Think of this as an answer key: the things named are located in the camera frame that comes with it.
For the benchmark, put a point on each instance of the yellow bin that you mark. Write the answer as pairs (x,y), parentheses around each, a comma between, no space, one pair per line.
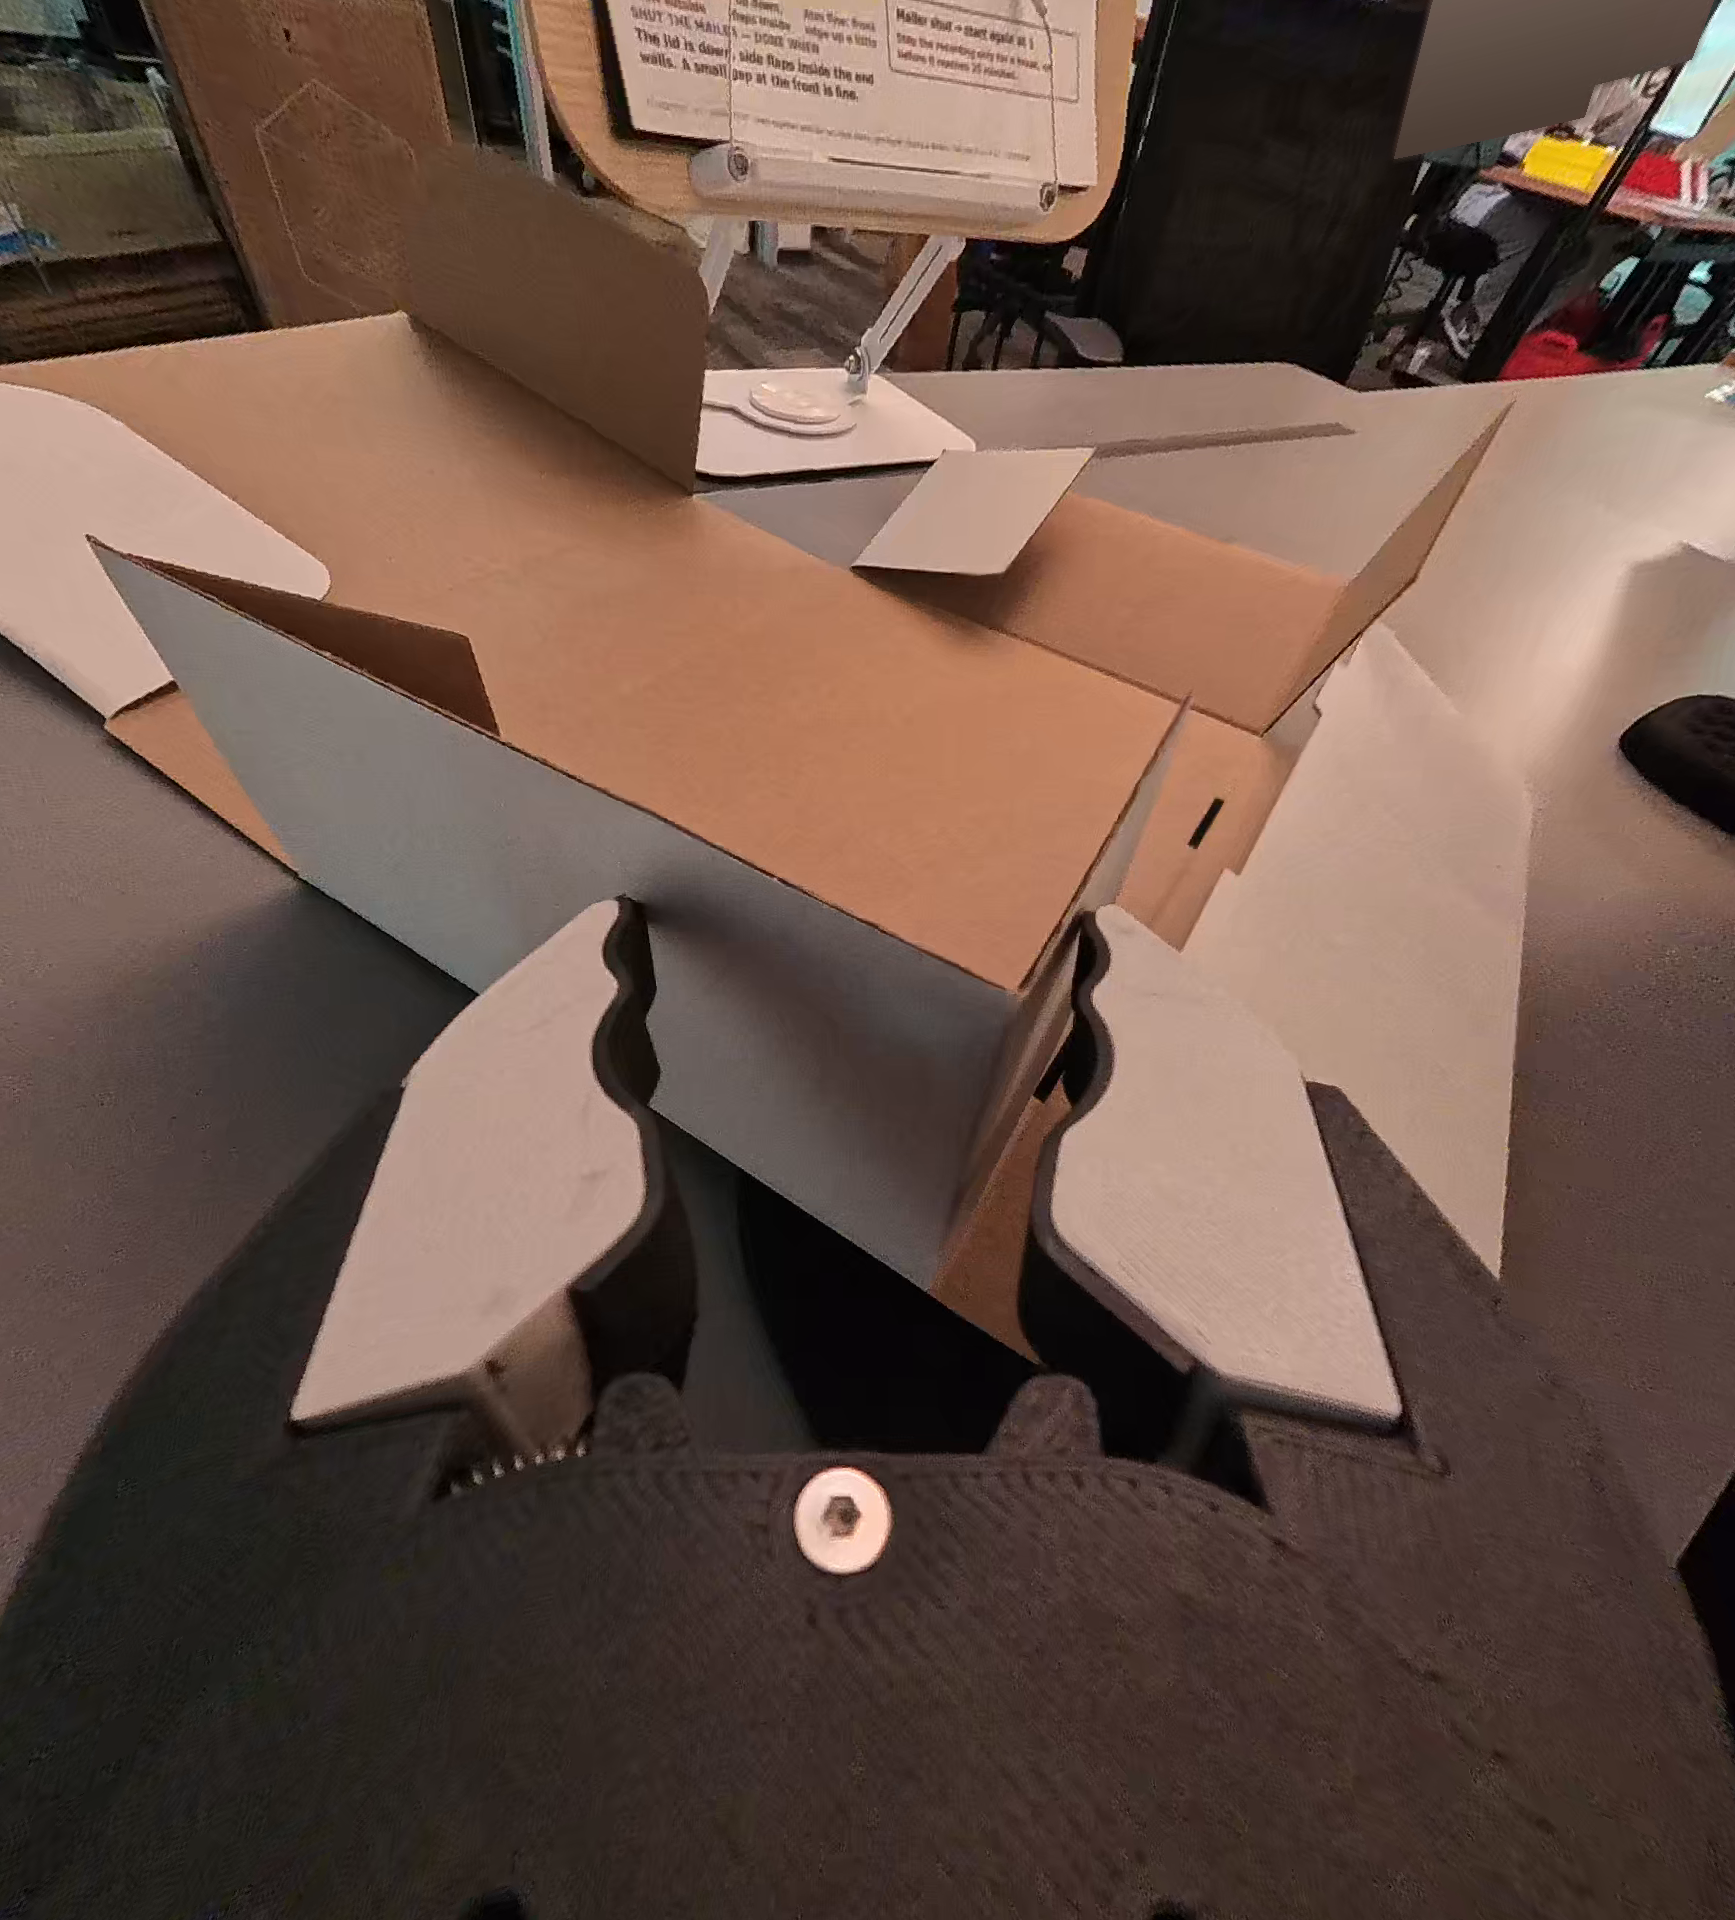
(1563,161)

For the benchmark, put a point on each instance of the brown cardboard carton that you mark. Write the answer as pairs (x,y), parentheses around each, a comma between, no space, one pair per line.
(297,165)

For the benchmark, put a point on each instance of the white rounded board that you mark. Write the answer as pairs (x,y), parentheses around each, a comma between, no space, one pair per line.
(836,428)

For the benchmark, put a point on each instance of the labelled cardboard piece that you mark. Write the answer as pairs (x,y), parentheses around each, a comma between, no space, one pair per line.
(836,92)

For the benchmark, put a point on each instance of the white and brown cardboard box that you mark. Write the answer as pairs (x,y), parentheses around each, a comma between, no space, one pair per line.
(734,677)

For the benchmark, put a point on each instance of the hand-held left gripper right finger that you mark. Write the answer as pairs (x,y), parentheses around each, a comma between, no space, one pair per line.
(1211,1214)

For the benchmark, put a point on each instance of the stack of flattened cardboard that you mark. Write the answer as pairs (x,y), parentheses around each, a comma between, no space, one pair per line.
(42,226)

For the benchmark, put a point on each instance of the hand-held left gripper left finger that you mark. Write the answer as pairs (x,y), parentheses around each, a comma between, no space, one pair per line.
(491,1201)

